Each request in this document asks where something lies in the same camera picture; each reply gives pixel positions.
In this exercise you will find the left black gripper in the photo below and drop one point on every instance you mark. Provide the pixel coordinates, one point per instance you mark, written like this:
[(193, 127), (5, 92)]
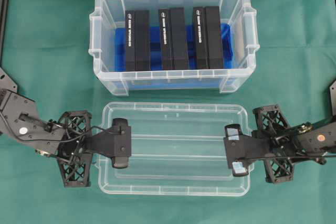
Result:
[(72, 159)]

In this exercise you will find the black frame rail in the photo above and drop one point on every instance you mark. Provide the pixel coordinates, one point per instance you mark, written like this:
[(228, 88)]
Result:
[(4, 7)]

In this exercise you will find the right black rectangular case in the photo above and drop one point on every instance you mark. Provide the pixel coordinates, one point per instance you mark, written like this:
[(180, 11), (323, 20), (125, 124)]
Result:
[(208, 38)]

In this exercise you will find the clear plastic storage box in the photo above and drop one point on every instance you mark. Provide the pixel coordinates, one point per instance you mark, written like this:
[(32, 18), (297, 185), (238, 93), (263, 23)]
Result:
[(109, 15)]

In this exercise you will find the middle black rectangular case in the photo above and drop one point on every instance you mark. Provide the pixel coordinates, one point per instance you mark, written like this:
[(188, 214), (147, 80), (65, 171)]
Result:
[(173, 39)]

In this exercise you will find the left black rectangular case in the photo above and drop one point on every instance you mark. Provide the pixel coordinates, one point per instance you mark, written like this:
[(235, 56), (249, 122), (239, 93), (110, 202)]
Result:
[(137, 40)]

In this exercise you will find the black rectangular case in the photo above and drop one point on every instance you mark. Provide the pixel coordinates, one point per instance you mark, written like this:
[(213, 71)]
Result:
[(173, 39), (137, 40), (208, 38)]

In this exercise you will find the green table cloth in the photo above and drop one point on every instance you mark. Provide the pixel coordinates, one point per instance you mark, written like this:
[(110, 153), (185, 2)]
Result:
[(46, 53)]

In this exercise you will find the blue foam insert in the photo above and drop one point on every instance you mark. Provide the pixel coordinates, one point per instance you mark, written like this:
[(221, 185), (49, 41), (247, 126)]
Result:
[(117, 41)]

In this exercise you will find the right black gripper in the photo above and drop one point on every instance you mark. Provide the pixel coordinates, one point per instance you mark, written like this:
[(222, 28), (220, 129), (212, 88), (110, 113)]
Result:
[(271, 123)]

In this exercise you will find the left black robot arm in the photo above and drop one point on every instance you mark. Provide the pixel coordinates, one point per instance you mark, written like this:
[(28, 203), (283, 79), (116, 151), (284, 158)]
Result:
[(20, 121)]

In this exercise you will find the clear plastic box lid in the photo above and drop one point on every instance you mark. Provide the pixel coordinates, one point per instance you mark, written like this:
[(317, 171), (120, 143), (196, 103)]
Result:
[(177, 149)]

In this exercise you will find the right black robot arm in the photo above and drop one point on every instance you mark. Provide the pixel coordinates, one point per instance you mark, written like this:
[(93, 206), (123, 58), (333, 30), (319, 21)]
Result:
[(311, 141)]

